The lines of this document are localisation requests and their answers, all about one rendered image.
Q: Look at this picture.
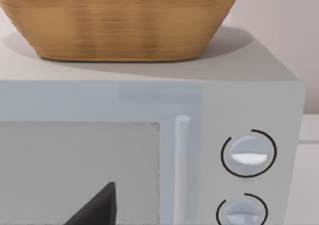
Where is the pale microwave knob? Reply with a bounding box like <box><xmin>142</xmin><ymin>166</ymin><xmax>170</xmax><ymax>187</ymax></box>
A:
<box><xmin>221</xmin><ymin>199</ymin><xmax>264</xmax><ymax>225</ymax></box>
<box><xmin>228</xmin><ymin>135</ymin><xmax>271</xmax><ymax>174</ymax></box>

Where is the pale microwave oven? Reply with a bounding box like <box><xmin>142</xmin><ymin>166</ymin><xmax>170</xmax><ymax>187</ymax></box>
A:
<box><xmin>0</xmin><ymin>26</ymin><xmax>307</xmax><ymax>225</ymax></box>

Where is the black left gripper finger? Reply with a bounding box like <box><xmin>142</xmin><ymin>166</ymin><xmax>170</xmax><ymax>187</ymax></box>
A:
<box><xmin>63</xmin><ymin>182</ymin><xmax>118</xmax><ymax>225</ymax></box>

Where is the woven wicker basket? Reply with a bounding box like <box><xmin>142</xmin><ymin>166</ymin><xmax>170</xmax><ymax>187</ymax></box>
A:
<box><xmin>0</xmin><ymin>0</ymin><xmax>244</xmax><ymax>62</ymax></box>

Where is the pale microwave door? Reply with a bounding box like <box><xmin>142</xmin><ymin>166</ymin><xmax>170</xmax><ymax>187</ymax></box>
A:
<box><xmin>0</xmin><ymin>81</ymin><xmax>203</xmax><ymax>225</ymax></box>

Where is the pale microwave door handle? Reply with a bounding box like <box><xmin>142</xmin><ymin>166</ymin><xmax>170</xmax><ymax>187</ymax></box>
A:
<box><xmin>174</xmin><ymin>115</ymin><xmax>190</xmax><ymax>225</ymax></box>

